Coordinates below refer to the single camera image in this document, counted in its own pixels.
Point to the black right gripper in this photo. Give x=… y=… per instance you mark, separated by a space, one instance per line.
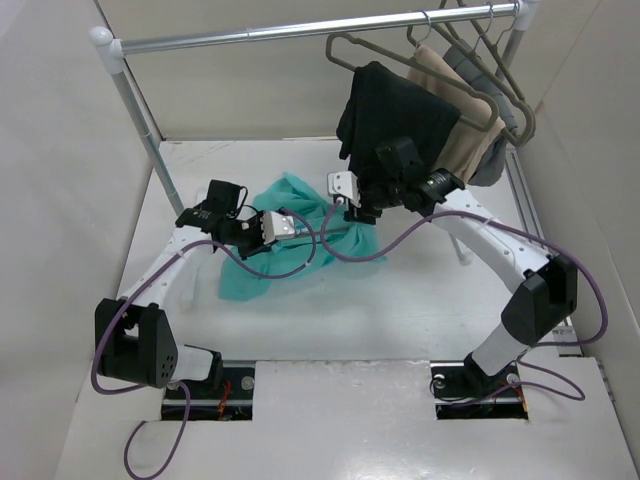
x=362 y=214

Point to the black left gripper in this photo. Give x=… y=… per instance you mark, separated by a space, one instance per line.
x=258 y=245

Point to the teal t shirt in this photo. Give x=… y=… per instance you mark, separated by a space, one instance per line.
x=310 y=255

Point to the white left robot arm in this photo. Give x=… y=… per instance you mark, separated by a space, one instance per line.
x=134 y=341

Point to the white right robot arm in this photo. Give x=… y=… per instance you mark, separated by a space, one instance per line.
x=542 y=280

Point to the taupe hanger with cream garment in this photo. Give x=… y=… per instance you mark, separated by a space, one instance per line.
x=521 y=137

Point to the taupe hanger with grey garment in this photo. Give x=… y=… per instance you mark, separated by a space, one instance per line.
x=502 y=51

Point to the black hanging garment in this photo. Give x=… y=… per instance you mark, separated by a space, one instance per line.
x=383 y=107

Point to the cream ribbed garment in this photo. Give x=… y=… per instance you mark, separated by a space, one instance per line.
x=473 y=134

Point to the white metal clothes rack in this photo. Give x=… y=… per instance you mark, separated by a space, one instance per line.
x=272 y=90

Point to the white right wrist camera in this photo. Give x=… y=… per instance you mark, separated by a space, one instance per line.
x=342 y=188

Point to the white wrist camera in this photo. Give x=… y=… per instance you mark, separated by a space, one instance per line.
x=342 y=188
x=277 y=227

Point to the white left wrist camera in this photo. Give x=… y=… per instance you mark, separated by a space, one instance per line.
x=277 y=227

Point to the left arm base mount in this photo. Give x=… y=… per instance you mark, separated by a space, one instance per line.
x=232 y=400

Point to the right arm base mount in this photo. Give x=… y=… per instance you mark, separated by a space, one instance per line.
x=461 y=395

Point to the aluminium rail right side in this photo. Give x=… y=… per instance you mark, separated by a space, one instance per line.
x=565 y=331

